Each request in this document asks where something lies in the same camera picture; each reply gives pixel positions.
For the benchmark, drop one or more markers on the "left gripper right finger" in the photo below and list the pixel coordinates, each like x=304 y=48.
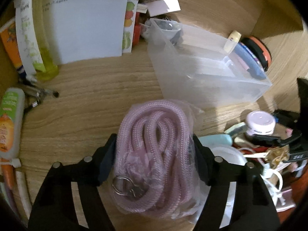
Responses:
x=253 y=207

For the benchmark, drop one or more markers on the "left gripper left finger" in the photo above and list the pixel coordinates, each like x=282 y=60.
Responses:
x=54 y=207

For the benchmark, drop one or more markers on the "gold foil wrapper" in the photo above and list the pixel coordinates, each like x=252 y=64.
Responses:
x=277 y=155

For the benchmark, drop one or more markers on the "pink lidded jar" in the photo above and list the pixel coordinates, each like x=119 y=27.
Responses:
x=260 y=123

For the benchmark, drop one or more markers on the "white round cream jar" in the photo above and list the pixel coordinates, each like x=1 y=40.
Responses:
x=230 y=154

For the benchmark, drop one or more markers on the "orange lip balm tube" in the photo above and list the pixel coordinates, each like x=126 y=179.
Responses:
x=9 y=177

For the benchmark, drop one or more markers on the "blue patchwork pouch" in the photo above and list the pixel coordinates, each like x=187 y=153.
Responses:
x=249 y=61

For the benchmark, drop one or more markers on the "black orange round case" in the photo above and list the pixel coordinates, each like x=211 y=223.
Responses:
x=259 y=49

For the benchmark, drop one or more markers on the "metal nail clippers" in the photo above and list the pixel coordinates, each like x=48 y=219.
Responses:
x=36 y=95

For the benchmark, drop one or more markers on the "green orange tube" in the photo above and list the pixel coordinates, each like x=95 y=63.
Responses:
x=12 y=108

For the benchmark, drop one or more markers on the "cream small lotion bottle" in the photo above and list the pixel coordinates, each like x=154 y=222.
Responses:
x=233 y=40

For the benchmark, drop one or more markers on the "clear plastic storage bin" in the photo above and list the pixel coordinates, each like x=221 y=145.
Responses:
x=198 y=70

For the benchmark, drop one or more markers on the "yellow green spray bottle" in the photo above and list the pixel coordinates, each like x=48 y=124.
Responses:
x=51 y=69

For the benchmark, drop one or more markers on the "glass bowl of trinkets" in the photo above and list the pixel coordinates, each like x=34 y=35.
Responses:
x=171 y=29

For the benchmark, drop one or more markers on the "orange booklet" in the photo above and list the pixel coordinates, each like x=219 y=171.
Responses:
x=9 y=40

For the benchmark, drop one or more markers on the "pink white small box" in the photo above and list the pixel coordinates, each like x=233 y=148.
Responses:
x=160 y=7

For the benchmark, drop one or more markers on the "white standing paper folder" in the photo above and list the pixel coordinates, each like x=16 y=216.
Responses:
x=84 y=29

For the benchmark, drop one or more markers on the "fruit pattern box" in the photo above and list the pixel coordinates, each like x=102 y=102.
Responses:
x=129 y=23

